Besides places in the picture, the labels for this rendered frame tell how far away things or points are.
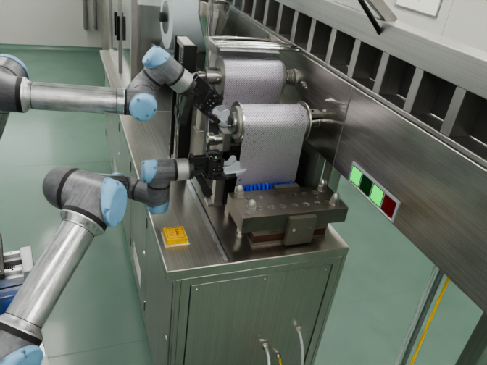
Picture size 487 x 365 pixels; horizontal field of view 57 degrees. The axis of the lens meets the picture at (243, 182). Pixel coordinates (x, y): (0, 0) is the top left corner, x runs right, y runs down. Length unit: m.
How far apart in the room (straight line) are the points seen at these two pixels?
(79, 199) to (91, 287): 1.59
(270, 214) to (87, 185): 0.62
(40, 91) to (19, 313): 0.58
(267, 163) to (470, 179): 0.72
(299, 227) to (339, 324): 1.21
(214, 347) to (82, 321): 0.97
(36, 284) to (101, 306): 1.50
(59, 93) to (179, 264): 0.61
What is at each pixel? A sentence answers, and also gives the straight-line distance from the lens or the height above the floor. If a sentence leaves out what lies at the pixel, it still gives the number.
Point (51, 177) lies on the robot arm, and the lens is 1.23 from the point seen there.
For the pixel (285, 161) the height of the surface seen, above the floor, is 1.12.
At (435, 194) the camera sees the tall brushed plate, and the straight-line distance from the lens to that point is 1.26.
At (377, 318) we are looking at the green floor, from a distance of 2.80.
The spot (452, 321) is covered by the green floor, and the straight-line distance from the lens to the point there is 3.01.
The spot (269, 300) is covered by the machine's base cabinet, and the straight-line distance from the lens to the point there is 1.68.
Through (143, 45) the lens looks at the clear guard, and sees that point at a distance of 2.43.
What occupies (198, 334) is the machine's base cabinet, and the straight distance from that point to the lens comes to 1.68.
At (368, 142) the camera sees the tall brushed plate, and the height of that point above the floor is 1.31.
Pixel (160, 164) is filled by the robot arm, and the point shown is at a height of 1.14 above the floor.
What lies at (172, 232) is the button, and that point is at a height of 0.92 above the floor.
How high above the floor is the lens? 1.85
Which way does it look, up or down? 30 degrees down
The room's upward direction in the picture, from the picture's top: 8 degrees clockwise
